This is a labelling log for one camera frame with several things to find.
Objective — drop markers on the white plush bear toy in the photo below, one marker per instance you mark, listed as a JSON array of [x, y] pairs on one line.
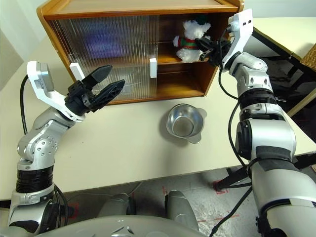
[[190, 53]]

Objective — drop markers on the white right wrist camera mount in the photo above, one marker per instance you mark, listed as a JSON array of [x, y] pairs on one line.
[[243, 29]]

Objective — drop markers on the ribbed clear sliding door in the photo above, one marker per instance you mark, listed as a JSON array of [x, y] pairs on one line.
[[148, 37], [66, 42]]

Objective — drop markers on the grey left robot leg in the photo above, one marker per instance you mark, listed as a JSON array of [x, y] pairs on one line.
[[116, 205]]

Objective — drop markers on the grey right robot leg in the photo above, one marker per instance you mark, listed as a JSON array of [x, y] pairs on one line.
[[180, 207]]

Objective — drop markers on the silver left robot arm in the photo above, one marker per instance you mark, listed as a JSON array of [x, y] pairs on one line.
[[39, 148]]

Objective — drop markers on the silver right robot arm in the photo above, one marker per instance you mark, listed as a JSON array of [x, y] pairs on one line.
[[269, 138]]

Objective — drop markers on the beige black-framed side table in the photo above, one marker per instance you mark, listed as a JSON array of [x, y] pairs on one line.
[[284, 32]]

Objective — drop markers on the silver robot torso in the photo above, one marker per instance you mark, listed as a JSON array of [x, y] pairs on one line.
[[118, 227]]

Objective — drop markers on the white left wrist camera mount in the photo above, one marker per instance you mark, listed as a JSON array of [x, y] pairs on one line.
[[47, 96]]

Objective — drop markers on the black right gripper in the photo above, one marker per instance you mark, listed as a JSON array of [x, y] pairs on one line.
[[218, 53]]

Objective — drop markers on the grey robot leg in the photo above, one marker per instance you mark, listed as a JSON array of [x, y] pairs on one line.
[[116, 205], [180, 207]]

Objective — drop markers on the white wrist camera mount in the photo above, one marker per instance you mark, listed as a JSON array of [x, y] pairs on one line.
[[47, 96], [243, 29]]

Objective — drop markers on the wooden cabinet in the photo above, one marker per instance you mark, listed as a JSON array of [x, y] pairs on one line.
[[103, 7]]

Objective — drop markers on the metal bowl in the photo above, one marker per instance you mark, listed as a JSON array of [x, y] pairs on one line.
[[185, 123]]

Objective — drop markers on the wicker chair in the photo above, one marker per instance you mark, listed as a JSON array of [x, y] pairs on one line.
[[309, 58]]

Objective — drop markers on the black table leg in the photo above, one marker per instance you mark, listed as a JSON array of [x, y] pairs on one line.
[[234, 179]]

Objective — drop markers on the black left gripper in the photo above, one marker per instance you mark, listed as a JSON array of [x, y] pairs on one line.
[[79, 101]]

